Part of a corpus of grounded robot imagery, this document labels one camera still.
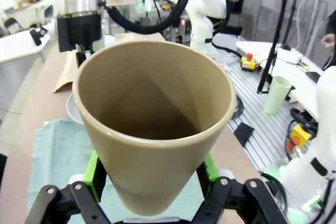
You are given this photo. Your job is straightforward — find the black square pad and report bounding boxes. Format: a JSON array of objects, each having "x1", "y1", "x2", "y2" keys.
[{"x1": 234, "y1": 123, "x2": 255, "y2": 146}]

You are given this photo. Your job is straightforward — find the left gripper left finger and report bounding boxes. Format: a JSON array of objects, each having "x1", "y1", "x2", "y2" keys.
[{"x1": 25, "y1": 151, "x2": 116, "y2": 224}]

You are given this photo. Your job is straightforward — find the yellow emergency stop box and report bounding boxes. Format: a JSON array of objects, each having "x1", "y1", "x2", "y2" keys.
[
  {"x1": 288, "y1": 123, "x2": 312, "y2": 154},
  {"x1": 240, "y1": 52, "x2": 257, "y2": 72}
]

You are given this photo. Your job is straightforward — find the beige cloth mat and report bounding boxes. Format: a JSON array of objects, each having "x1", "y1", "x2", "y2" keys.
[{"x1": 53, "y1": 50, "x2": 79, "y2": 94}]

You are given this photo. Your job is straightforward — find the operator's bare hand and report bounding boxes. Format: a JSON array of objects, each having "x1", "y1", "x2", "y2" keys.
[{"x1": 321, "y1": 34, "x2": 336, "y2": 49}]

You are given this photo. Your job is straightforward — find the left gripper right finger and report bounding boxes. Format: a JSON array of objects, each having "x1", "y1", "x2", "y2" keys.
[{"x1": 193, "y1": 153, "x2": 289, "y2": 224}]

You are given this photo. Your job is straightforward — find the pale teal cloth mat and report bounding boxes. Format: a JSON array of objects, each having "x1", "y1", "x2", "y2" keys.
[{"x1": 27, "y1": 118, "x2": 208, "y2": 224}]

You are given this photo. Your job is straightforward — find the seated operator in dark clothes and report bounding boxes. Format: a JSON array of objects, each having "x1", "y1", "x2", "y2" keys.
[{"x1": 321, "y1": 11, "x2": 336, "y2": 70}]

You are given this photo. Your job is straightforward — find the tan plastic cup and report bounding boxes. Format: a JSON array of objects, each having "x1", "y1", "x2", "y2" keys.
[{"x1": 72, "y1": 40, "x2": 236, "y2": 216}]

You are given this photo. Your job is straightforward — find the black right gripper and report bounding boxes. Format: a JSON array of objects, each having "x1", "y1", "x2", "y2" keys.
[{"x1": 57, "y1": 10, "x2": 103, "y2": 65}]

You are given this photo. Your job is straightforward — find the light green plastic cup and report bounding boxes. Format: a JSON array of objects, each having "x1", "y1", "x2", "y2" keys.
[{"x1": 263, "y1": 76, "x2": 292, "y2": 116}]

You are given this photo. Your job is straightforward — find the white side table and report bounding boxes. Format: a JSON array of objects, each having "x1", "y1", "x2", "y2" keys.
[{"x1": 0, "y1": 23, "x2": 52, "y2": 65}]

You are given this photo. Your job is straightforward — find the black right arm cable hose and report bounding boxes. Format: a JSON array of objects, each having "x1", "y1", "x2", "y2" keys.
[{"x1": 101, "y1": 0, "x2": 191, "y2": 35}]

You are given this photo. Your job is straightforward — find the black tripod stand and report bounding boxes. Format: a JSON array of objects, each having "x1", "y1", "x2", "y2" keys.
[{"x1": 257, "y1": 0, "x2": 302, "y2": 95}]

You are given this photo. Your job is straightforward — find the black folding chair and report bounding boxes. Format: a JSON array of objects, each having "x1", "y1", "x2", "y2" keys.
[{"x1": 4, "y1": 17, "x2": 19, "y2": 36}]

